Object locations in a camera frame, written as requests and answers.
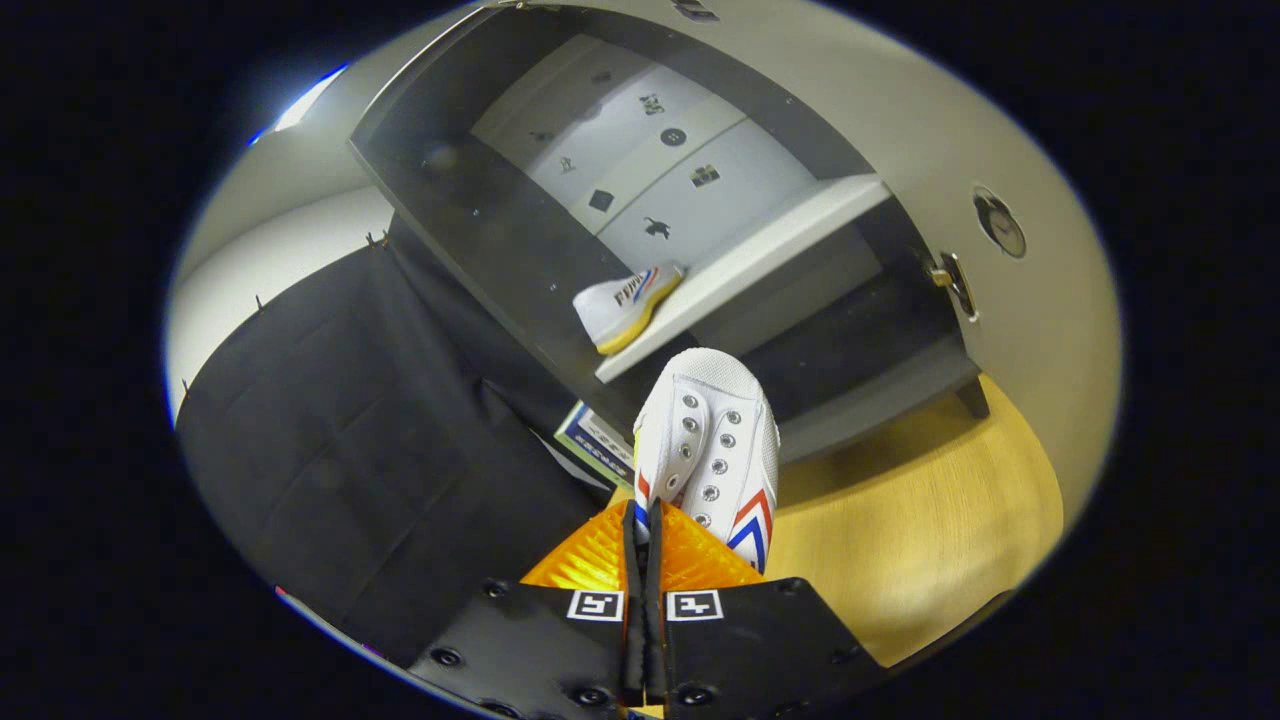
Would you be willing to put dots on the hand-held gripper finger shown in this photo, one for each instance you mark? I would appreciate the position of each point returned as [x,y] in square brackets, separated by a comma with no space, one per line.
[633,650]
[657,650]

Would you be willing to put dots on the white shoe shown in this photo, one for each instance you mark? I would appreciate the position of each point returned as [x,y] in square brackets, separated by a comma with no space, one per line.
[715,450]
[620,305]

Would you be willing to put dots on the grey shoe cabinet door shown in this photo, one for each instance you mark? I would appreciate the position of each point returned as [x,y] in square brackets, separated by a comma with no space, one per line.
[1040,200]

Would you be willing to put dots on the white cabinet shelf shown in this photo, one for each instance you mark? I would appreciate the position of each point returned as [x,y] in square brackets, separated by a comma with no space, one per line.
[740,265]

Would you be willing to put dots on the metal door hinge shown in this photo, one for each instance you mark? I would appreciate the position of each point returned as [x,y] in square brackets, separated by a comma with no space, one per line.
[955,280]

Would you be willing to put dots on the black backdrop cloth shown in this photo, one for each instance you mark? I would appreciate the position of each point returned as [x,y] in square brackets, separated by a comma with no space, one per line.
[350,450]

